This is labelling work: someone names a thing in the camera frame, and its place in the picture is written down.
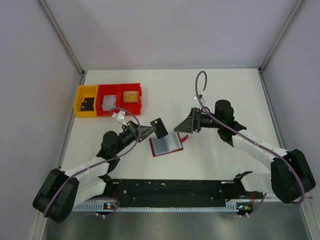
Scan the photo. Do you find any red leather card holder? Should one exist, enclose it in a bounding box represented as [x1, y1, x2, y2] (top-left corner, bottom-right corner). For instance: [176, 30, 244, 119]
[149, 132, 189, 157]

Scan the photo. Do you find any gold credit card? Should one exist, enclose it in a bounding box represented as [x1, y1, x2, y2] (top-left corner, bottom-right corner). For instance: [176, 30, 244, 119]
[122, 91, 140, 103]

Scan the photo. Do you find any silver VIP credit card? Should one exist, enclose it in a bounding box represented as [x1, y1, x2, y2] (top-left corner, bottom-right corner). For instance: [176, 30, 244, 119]
[101, 95, 117, 111]

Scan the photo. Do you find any black credit card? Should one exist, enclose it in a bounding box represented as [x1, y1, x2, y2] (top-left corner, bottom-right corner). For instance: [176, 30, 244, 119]
[80, 97, 95, 112]

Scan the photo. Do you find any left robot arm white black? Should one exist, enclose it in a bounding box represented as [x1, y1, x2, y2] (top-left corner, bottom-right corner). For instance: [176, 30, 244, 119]
[32, 121, 156, 223]

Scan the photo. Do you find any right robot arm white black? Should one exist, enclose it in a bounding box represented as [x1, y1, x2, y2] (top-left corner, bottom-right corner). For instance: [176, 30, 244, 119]
[173, 99, 316, 204]

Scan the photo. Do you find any silver card in bin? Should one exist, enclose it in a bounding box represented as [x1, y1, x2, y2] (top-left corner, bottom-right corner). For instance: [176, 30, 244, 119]
[110, 101, 117, 110]

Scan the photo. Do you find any red plastic bin right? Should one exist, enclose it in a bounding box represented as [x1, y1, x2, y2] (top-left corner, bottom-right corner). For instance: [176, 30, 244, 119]
[118, 83, 142, 115]

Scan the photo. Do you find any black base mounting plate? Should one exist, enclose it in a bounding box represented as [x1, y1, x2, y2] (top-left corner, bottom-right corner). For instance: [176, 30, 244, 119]
[99, 178, 263, 207]

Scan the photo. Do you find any yellow plastic bin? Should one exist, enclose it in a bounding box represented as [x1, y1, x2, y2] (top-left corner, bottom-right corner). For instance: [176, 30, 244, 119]
[73, 85, 98, 118]

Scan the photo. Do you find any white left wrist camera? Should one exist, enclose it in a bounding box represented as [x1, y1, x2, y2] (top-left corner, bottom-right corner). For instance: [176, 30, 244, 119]
[111, 110, 127, 125]

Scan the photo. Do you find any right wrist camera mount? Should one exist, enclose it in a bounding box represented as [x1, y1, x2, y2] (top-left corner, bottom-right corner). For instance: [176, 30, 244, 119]
[193, 92, 205, 104]

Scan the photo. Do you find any aluminium front frame rail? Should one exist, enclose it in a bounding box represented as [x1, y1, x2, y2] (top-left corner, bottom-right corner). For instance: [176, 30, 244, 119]
[39, 181, 313, 201]

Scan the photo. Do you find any white slotted cable duct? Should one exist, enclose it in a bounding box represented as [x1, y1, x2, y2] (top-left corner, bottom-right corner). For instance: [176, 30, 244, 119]
[72, 201, 251, 213]

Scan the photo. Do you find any aluminium right frame post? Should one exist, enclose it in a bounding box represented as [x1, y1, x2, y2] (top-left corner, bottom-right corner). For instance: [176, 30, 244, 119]
[258, 0, 307, 74]

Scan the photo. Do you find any aluminium frame post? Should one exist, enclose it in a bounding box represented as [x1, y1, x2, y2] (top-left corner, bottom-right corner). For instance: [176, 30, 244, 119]
[36, 0, 85, 76]
[258, 0, 307, 74]

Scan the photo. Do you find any aluminium left frame post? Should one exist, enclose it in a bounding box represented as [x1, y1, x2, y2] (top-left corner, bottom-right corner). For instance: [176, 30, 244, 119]
[36, 0, 85, 76]

